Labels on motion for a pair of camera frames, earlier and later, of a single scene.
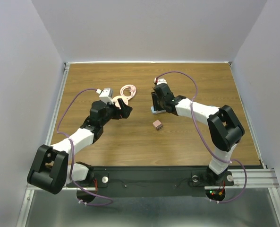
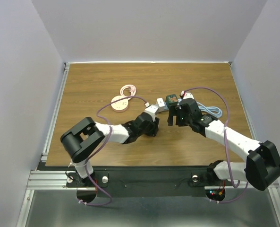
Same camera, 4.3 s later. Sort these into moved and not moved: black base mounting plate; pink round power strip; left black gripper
Moved: left black gripper
Not moved: pink round power strip; black base mounting plate
